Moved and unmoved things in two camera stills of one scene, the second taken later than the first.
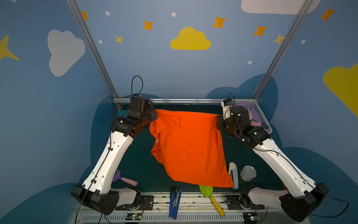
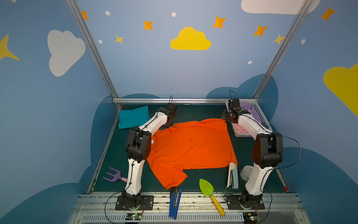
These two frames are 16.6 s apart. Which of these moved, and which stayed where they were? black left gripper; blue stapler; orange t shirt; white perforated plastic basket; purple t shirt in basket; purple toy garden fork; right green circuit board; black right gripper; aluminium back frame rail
Moved: orange t shirt; black right gripper; black left gripper
Stayed: blue stapler; right green circuit board; purple toy garden fork; aluminium back frame rail; white perforated plastic basket; purple t shirt in basket
